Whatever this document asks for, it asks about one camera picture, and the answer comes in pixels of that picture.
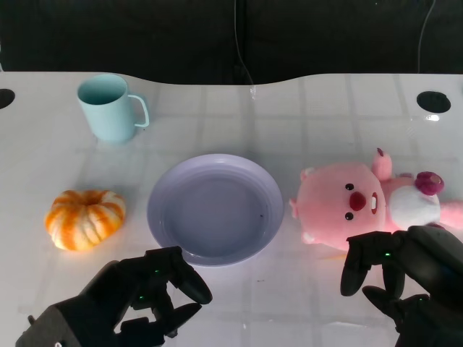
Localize pink plush doll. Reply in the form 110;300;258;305
289;147;463;251

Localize light blue mug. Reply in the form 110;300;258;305
77;73;150;142

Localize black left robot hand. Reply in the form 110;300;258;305
77;246;213;347

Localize grey left robot forearm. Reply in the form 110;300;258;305
14;294;91;347

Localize black backdrop cloth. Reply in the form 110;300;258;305
0;0;463;86

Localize black table cable hole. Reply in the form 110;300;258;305
416;90;452;113
0;88;16;110

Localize orange white striped pumpkin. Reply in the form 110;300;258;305
44;189;127;252

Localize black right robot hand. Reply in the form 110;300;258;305
339;224;463;347

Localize purple round plate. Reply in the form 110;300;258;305
146;154;284;267

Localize thin grey hanging cable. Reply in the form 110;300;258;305
417;0;436;74
233;0;255;86

